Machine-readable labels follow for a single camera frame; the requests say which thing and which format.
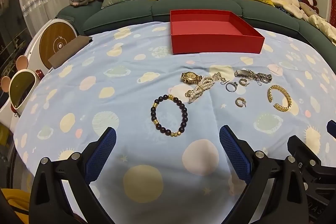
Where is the yellow cloth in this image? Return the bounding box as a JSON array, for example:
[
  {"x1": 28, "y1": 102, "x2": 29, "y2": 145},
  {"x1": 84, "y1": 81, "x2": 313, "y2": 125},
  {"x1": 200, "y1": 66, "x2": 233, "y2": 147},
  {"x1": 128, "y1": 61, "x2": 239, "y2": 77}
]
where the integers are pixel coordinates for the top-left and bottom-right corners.
[{"x1": 0, "y1": 187, "x2": 30, "y2": 214}]

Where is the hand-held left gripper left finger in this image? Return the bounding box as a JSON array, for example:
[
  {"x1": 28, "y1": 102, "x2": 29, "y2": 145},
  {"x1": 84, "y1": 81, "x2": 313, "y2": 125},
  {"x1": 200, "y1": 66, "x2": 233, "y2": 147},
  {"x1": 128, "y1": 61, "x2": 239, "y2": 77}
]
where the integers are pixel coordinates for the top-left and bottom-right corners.
[{"x1": 29, "y1": 127, "x2": 117, "y2": 224}]

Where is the gold wristwatch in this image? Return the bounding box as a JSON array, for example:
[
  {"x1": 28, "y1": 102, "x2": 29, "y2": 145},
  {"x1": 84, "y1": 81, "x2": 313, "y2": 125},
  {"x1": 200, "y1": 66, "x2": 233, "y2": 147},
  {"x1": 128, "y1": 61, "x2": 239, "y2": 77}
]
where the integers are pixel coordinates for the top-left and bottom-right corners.
[{"x1": 181, "y1": 71, "x2": 203, "y2": 85}]

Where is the dark display shelf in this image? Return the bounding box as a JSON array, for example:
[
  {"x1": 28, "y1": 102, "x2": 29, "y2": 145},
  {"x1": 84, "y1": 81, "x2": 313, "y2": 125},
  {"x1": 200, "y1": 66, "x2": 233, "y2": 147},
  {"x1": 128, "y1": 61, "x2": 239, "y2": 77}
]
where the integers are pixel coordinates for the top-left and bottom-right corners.
[{"x1": 0, "y1": 0, "x2": 29, "y2": 62}]

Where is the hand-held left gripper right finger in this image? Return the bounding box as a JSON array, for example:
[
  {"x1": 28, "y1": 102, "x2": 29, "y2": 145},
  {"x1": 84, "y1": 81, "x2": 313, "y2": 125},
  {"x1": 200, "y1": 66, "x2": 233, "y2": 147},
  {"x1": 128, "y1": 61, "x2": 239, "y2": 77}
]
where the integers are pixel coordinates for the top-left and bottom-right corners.
[{"x1": 219, "y1": 125, "x2": 310, "y2": 224}]

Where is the green sofa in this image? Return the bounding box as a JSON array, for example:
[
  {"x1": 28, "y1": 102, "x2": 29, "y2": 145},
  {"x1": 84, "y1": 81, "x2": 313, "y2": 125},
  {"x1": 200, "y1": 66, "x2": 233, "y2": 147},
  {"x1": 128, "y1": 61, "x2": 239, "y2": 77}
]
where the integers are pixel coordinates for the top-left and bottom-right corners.
[{"x1": 56, "y1": 0, "x2": 336, "y2": 56}]

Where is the silver wristwatch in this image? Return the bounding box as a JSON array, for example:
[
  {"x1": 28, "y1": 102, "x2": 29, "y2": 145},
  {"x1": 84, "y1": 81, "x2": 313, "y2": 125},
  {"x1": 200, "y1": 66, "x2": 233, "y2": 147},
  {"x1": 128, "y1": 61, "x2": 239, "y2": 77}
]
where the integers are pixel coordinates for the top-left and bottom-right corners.
[{"x1": 234, "y1": 69, "x2": 273, "y2": 86}]

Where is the brown flat box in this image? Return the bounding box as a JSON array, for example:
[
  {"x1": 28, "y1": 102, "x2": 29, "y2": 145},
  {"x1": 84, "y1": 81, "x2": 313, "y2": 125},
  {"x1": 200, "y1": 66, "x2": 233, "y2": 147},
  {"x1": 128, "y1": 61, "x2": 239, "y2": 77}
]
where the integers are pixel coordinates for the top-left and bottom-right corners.
[{"x1": 49, "y1": 35, "x2": 93, "y2": 69}]

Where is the silver ring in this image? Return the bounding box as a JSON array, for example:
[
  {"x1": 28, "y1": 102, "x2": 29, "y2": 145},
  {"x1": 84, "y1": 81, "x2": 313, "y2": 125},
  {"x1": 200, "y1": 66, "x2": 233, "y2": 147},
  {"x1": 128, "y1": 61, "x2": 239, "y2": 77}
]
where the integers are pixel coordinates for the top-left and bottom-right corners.
[{"x1": 225, "y1": 81, "x2": 239, "y2": 93}]

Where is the dark bead bracelet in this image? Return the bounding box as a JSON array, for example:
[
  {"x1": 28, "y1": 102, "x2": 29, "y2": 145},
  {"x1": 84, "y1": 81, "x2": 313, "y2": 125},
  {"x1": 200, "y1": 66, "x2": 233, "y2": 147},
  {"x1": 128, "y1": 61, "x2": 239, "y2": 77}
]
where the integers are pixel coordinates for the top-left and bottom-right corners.
[{"x1": 150, "y1": 94, "x2": 189, "y2": 136}]

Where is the red cardboard box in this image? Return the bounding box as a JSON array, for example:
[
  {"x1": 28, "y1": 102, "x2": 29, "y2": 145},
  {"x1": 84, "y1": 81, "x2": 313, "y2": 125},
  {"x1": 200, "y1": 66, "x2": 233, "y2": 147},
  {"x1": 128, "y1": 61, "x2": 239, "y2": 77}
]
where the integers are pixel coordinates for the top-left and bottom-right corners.
[{"x1": 170, "y1": 9, "x2": 265, "y2": 55}]

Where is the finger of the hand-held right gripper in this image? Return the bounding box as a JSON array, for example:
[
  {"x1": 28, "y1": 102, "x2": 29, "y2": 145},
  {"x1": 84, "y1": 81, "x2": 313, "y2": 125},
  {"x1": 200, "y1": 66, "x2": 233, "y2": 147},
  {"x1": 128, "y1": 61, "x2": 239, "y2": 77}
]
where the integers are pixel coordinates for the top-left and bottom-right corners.
[
  {"x1": 287, "y1": 135, "x2": 323, "y2": 170},
  {"x1": 327, "y1": 120, "x2": 336, "y2": 140}
]

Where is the cream satin pillow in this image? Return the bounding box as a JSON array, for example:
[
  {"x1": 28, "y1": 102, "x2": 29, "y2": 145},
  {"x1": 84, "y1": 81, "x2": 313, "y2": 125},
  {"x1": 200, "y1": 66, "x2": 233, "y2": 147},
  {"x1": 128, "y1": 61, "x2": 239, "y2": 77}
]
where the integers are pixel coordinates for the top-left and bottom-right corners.
[{"x1": 307, "y1": 14, "x2": 336, "y2": 45}]

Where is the gold cuff bangle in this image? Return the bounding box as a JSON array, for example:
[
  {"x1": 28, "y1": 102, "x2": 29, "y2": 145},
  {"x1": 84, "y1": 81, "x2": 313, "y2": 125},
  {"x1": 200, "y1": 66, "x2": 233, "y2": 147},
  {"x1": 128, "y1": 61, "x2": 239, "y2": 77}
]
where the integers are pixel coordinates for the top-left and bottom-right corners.
[{"x1": 267, "y1": 85, "x2": 292, "y2": 112}]

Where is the pearl bracelet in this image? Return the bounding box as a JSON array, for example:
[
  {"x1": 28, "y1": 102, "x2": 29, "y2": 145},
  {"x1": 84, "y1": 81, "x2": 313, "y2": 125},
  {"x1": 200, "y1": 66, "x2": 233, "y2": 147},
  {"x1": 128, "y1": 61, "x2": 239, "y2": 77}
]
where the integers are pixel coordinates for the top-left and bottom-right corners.
[{"x1": 185, "y1": 76, "x2": 216, "y2": 103}]

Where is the white machine with wooden disc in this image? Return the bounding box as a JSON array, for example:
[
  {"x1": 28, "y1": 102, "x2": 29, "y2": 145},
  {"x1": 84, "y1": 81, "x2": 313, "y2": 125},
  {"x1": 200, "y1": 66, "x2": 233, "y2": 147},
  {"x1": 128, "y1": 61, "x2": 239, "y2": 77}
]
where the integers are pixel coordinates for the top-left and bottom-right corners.
[{"x1": 25, "y1": 18, "x2": 78, "y2": 75}]

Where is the blue planet print tablecloth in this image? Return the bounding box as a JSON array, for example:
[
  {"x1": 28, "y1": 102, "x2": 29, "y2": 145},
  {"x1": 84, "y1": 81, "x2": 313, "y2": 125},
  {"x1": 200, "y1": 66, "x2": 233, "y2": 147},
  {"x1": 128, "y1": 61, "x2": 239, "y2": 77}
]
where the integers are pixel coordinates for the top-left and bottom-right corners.
[{"x1": 13, "y1": 21, "x2": 336, "y2": 224}]

